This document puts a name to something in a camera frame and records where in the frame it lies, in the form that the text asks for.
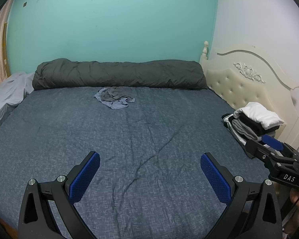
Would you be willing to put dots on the black folded garment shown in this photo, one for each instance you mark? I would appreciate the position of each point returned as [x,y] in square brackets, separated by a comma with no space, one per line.
[255,126]

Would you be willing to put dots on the light blue crumpled garment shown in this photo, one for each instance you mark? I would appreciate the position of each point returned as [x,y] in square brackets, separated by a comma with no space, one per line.
[114,97]

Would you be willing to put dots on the light grey bed sheet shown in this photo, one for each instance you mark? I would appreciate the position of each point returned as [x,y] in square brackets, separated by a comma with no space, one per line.
[13,91]

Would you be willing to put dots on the black white striped garment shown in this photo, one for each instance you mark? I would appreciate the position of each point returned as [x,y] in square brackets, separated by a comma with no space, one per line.
[227,119]

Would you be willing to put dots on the white folded garment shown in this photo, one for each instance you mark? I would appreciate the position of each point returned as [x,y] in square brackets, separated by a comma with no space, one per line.
[259,114]

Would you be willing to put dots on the cream tufted headboard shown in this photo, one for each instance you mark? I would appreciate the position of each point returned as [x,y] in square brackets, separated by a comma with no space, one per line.
[242,73]

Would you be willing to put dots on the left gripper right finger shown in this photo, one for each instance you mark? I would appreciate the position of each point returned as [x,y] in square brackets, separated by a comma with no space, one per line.
[252,209]

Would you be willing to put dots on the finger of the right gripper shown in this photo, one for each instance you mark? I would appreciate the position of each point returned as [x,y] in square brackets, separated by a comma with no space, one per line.
[275,144]
[264,154]

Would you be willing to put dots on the wooden frame by wall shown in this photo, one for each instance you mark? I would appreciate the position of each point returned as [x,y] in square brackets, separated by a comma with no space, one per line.
[4,51]

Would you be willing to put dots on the person right hand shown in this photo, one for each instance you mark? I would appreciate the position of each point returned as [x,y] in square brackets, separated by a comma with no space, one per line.
[293,224]

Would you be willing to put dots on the dark blue patterned bedspread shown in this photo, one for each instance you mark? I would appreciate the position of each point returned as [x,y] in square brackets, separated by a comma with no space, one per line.
[149,184]

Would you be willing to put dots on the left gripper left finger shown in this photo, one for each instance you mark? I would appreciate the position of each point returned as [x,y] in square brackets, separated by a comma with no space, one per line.
[36,220]

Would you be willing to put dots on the rolled dark grey duvet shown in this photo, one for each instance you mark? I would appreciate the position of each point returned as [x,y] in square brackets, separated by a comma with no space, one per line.
[61,73]

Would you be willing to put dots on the grey folded garment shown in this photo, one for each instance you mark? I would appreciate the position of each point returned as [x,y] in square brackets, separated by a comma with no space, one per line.
[244,130]

